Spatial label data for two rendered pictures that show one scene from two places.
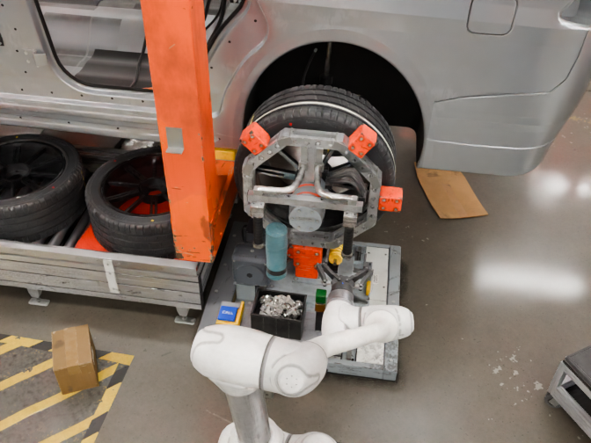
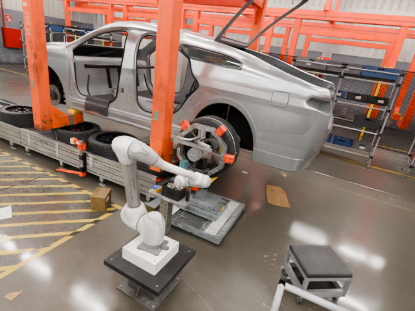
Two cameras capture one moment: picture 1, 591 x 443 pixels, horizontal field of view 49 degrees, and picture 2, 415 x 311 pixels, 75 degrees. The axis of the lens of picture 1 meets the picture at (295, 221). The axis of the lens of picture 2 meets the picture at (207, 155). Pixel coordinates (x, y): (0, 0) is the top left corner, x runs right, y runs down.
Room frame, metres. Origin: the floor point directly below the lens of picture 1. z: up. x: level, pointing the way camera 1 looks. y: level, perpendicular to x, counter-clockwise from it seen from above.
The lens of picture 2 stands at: (-0.50, -0.84, 1.82)
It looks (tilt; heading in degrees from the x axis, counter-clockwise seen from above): 21 degrees down; 16
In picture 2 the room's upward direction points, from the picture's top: 8 degrees clockwise
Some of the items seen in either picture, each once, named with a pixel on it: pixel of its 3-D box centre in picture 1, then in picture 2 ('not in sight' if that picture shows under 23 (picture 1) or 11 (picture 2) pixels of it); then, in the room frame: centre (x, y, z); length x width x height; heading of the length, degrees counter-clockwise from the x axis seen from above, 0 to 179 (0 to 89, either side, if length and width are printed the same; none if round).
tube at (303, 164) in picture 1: (281, 170); (188, 134); (1.91, 0.06, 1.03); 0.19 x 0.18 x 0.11; 173
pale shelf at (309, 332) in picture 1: (269, 324); (170, 195); (1.68, 0.09, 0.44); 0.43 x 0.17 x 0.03; 83
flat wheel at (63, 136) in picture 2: not in sight; (77, 133); (2.69, 2.14, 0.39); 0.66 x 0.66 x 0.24
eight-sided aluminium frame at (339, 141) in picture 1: (310, 192); (201, 150); (2.02, -0.06, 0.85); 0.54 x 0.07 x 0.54; 83
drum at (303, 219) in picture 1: (308, 202); (197, 152); (1.95, -0.05, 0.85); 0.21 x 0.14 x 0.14; 173
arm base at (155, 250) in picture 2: not in sight; (155, 243); (1.01, -0.11, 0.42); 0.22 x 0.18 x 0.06; 89
